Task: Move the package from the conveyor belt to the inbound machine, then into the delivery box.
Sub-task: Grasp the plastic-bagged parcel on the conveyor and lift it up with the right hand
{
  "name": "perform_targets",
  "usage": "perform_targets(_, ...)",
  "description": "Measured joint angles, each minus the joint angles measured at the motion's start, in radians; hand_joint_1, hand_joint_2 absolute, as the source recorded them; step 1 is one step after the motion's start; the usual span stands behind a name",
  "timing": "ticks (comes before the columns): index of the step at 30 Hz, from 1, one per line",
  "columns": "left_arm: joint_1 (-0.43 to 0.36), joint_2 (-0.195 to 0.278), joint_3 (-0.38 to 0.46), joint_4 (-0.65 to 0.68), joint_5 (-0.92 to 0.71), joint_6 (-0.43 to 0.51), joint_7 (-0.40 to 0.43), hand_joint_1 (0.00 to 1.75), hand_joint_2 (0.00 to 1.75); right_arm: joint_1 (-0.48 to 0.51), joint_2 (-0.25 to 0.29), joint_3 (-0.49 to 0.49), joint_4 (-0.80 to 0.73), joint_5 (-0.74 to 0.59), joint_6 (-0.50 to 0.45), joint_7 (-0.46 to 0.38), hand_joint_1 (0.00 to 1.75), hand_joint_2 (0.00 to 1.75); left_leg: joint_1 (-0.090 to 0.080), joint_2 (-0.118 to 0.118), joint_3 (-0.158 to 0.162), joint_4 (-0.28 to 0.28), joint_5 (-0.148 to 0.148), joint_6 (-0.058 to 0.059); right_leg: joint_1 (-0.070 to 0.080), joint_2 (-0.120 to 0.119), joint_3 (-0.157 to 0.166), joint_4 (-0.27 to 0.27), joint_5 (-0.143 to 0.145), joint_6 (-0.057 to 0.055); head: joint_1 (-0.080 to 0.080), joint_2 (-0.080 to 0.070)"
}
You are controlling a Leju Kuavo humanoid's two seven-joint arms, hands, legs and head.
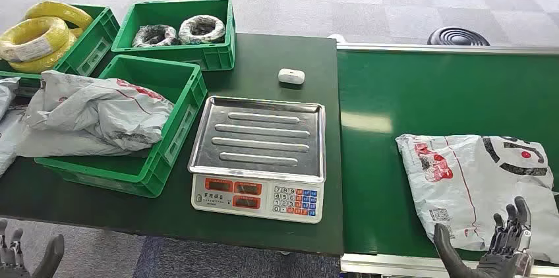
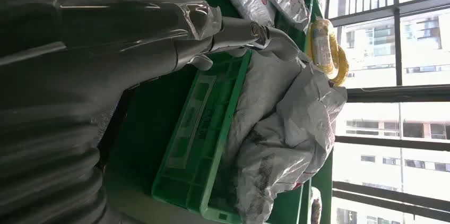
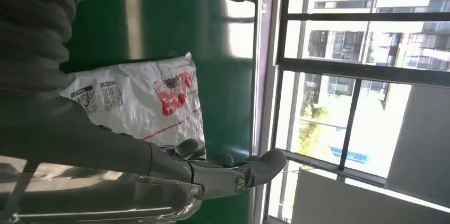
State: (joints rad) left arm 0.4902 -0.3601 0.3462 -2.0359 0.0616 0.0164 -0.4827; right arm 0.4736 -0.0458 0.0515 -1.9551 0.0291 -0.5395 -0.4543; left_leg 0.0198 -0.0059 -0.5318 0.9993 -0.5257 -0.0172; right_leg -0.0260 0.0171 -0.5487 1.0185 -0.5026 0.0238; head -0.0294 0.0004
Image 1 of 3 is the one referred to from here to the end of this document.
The crumpled grey mailer red print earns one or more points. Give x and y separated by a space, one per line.
100 110

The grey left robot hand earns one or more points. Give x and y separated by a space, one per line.
48 258

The black ribbed round base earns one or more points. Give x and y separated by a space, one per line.
457 37

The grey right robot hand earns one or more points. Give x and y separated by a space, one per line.
506 263

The green crate holding black coils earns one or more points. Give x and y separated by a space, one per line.
174 55

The dark green table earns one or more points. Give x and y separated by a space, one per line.
270 58

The small white plastic case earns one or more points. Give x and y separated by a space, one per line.
291 76

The white electronic scale steel tray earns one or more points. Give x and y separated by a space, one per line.
260 140

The green crate holding yellow coils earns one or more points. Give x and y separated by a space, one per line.
94 44

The grey mailer bag black logo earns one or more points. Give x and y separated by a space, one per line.
480 188

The green conveyor belt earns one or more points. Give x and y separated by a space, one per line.
415 92

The small grey mailer bag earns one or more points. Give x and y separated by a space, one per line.
5 92

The large green plastic crate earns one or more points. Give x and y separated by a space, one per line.
148 167

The flat grey mailer bag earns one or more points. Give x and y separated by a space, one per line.
57 145
8 140

